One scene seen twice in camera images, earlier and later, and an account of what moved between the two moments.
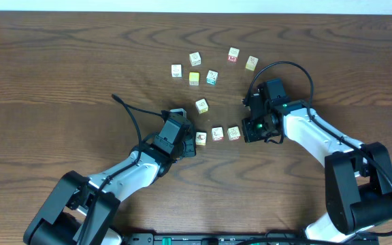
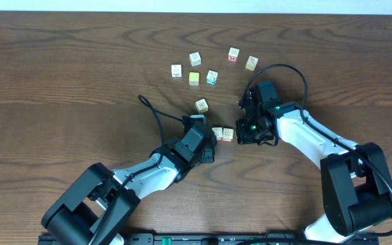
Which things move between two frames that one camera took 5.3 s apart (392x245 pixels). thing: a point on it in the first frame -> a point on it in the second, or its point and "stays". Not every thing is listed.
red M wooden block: [233, 54] stays
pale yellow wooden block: [252, 62] stays
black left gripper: [194, 153] -> [214, 151]
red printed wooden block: [218, 134] stays
